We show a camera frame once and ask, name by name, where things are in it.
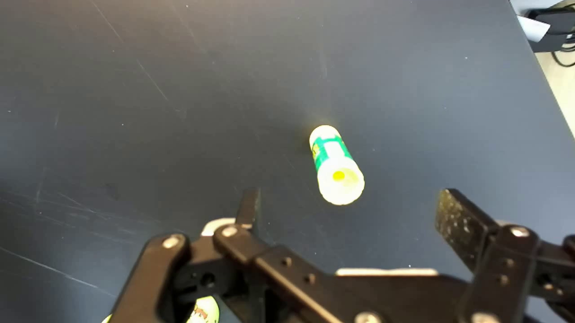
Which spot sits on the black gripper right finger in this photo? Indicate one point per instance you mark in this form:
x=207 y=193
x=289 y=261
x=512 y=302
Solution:
x=496 y=263

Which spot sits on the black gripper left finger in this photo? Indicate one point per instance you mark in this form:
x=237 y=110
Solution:
x=239 y=263

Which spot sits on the white paper sheet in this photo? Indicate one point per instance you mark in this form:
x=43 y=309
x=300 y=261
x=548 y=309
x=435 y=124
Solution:
x=532 y=28

